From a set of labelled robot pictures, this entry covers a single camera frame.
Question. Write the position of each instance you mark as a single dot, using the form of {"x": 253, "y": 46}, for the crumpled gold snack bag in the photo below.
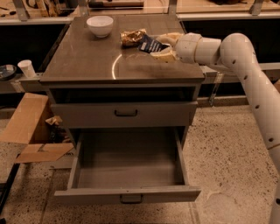
{"x": 132, "y": 38}

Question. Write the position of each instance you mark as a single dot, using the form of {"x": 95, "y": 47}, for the white ceramic bowl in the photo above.
{"x": 100, "y": 26}

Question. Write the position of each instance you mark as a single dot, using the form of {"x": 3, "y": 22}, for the closed grey upper drawer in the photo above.
{"x": 117, "y": 115}

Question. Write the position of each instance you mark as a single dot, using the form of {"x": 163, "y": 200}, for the dark blue rxbar wrapper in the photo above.
{"x": 148, "y": 44}

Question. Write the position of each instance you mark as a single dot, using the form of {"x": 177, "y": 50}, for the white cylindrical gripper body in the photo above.
{"x": 187, "y": 48}

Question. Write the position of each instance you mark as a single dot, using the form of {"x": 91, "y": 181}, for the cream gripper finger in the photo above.
{"x": 169, "y": 38}
{"x": 166, "y": 55}

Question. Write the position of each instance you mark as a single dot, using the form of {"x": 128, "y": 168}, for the grey drawer cabinet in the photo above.
{"x": 87, "y": 69}

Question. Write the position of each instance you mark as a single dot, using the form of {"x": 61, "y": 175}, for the open grey lower drawer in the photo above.
{"x": 128, "y": 166}

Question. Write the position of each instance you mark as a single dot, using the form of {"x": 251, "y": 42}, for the grey metal rail frame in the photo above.
{"x": 39, "y": 42}

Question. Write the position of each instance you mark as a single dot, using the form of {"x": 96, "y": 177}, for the white paper cup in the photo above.
{"x": 27, "y": 68}

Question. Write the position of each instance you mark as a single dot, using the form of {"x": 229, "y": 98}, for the open cardboard box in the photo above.
{"x": 28, "y": 125}

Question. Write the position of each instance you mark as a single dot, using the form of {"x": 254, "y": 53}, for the dark round lid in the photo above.
{"x": 7, "y": 72}

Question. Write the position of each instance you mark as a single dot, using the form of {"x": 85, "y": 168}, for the black floor bar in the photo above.
{"x": 5, "y": 187}

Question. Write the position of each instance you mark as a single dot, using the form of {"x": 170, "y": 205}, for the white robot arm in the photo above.
{"x": 234, "y": 55}

